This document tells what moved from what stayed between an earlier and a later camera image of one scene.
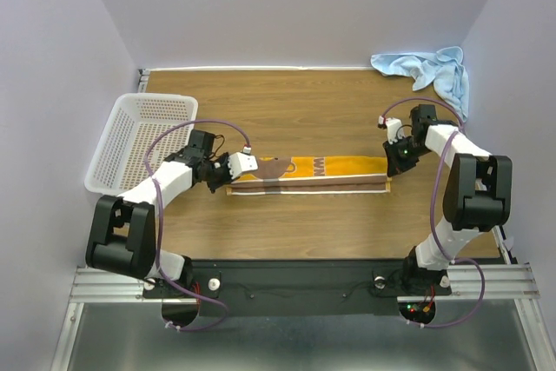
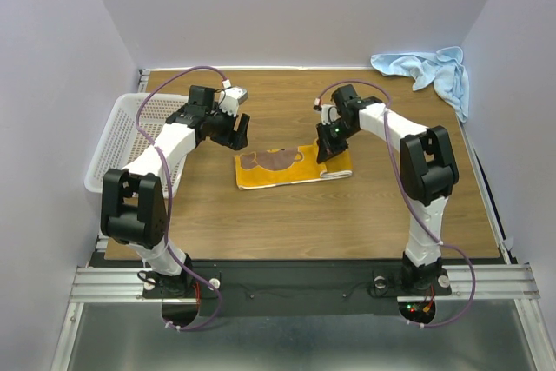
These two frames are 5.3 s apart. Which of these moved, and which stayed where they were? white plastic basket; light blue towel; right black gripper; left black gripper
Moved: right black gripper; left black gripper
Stayed: white plastic basket; light blue towel
